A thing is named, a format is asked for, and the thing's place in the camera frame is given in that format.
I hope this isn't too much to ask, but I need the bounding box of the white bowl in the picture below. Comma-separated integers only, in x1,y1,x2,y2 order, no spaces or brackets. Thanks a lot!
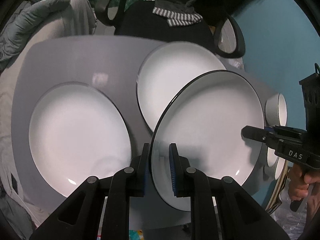
273,157,286,180
265,147,278,167
265,93,287,126

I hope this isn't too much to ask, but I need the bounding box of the person's right hand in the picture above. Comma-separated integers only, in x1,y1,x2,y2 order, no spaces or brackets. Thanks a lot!
288,164,319,201

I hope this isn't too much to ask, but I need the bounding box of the black office chair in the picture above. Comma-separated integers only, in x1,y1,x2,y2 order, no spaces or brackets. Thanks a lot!
94,0,246,59

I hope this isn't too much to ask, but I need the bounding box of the grey towel with striped edge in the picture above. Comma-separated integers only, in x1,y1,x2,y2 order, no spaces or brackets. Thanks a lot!
152,0,203,27

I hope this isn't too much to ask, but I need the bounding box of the grey duvet on bed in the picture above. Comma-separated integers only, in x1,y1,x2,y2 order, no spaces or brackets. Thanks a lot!
0,0,71,66

